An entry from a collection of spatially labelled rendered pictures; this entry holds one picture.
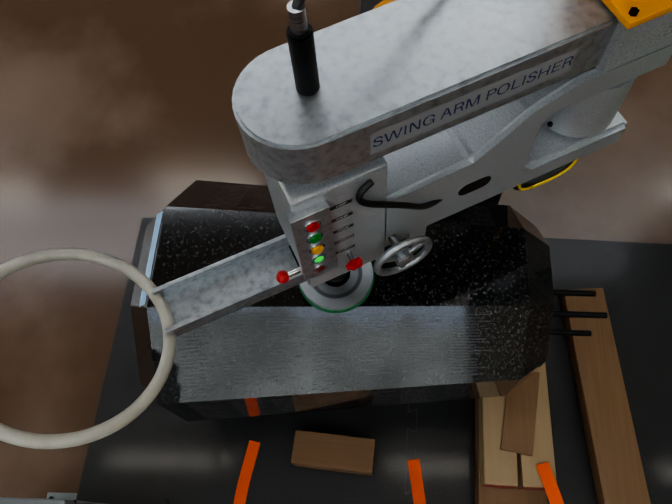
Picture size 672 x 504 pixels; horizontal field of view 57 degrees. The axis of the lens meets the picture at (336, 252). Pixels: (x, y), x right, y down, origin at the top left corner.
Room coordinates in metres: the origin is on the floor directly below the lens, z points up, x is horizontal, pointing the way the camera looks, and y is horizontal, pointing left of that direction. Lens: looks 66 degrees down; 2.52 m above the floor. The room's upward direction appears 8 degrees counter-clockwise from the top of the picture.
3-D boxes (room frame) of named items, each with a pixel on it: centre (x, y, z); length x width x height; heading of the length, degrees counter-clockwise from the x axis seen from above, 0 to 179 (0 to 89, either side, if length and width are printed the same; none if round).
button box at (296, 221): (0.55, 0.04, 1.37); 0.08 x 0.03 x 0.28; 107
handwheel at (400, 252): (0.60, -0.14, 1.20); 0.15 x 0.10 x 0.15; 107
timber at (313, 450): (0.29, 0.11, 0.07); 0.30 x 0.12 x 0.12; 76
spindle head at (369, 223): (0.70, -0.07, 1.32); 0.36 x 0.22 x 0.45; 107
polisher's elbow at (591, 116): (0.88, -0.62, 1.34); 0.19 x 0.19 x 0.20
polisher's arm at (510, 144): (0.78, -0.37, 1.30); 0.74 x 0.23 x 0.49; 107
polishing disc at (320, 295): (0.68, 0.01, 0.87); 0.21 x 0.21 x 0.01
